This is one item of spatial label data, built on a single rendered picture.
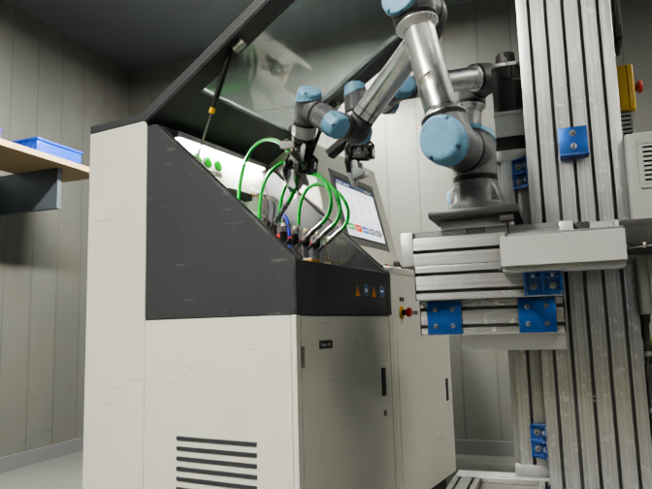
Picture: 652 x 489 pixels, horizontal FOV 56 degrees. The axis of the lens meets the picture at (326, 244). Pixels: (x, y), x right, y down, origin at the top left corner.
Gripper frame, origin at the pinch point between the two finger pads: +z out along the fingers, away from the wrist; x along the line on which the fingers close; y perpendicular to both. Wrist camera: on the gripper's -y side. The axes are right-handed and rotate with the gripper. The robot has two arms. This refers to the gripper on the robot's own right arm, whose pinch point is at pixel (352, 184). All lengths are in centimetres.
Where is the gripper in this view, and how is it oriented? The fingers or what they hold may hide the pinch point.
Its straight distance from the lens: 209.2
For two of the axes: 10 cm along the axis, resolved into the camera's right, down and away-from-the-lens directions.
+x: 4.8, 1.0, 8.7
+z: 0.3, 9.9, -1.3
